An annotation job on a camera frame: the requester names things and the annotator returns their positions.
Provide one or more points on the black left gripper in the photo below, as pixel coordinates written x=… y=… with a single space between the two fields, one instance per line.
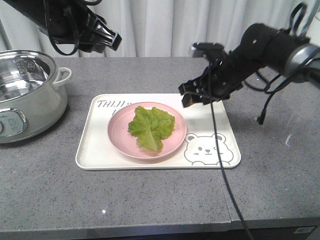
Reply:
x=97 y=35

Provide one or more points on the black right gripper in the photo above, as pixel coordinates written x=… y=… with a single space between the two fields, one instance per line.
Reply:
x=223 y=76

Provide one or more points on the green lettuce leaf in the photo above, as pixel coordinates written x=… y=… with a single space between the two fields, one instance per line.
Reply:
x=151 y=127

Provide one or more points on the cream bear serving tray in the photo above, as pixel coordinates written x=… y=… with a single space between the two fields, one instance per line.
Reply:
x=209 y=141

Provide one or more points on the pink round plate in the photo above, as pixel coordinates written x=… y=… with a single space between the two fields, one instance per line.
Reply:
x=126 y=144

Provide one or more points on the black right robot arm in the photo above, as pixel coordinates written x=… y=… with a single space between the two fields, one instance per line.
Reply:
x=260 y=46

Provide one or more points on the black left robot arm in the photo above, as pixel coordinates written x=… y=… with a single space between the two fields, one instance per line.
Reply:
x=69 y=24

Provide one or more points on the light green electric cooking pot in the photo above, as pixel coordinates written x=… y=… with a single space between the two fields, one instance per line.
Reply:
x=33 y=94

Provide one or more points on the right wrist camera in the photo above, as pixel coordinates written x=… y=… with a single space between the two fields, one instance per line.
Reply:
x=200 y=49

